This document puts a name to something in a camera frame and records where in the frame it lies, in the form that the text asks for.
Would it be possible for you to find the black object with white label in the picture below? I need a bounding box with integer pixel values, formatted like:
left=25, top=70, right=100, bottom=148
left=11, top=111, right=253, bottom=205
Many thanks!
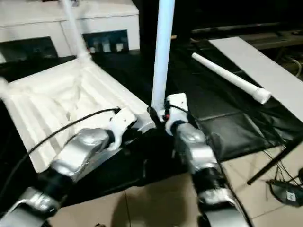
left=267, top=179, right=303, bottom=207

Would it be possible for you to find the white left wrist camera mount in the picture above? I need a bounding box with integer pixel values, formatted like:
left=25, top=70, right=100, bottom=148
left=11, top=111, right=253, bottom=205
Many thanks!
left=107, top=108, right=138, bottom=151

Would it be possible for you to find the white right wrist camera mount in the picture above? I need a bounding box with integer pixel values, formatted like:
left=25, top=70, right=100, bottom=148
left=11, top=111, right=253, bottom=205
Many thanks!
left=164, top=93, right=190, bottom=136

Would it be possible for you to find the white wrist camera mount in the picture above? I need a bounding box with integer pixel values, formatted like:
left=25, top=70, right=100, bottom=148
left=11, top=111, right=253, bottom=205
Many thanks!
left=107, top=108, right=138, bottom=151
left=164, top=93, right=190, bottom=136

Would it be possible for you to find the black work mat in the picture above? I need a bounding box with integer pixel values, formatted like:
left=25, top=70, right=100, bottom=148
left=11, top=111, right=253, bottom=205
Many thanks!
left=0, top=40, right=303, bottom=209

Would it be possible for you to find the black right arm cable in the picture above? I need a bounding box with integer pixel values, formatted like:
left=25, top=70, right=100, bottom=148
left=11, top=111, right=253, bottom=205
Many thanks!
left=166, top=103, right=250, bottom=227

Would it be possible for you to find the white flat board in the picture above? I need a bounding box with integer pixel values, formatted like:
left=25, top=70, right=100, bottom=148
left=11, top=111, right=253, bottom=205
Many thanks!
left=207, top=36, right=303, bottom=117

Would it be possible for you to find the white plastic table top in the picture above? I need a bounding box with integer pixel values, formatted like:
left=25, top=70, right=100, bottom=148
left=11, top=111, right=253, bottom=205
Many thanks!
left=0, top=56, right=158, bottom=174

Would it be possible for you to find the black metal stand leg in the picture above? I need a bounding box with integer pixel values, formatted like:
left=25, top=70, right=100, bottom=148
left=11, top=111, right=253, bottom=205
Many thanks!
left=247, top=136, right=303, bottom=185

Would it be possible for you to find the white cabinet with glass doors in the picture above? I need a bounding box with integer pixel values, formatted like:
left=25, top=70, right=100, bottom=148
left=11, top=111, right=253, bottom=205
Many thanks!
left=0, top=0, right=141, bottom=64

